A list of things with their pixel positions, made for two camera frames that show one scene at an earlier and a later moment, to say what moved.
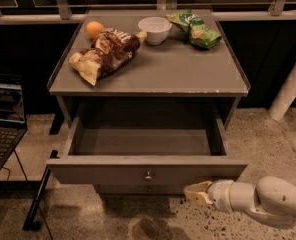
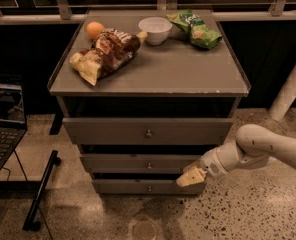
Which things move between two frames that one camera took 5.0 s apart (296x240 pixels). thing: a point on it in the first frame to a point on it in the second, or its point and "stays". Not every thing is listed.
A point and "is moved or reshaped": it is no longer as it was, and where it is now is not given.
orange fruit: [93, 28] stays
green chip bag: [198, 33] stays
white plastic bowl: [156, 27] stays
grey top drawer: [145, 151] is moved or reshaped
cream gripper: [220, 192] to [212, 164]
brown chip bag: [110, 49] stays
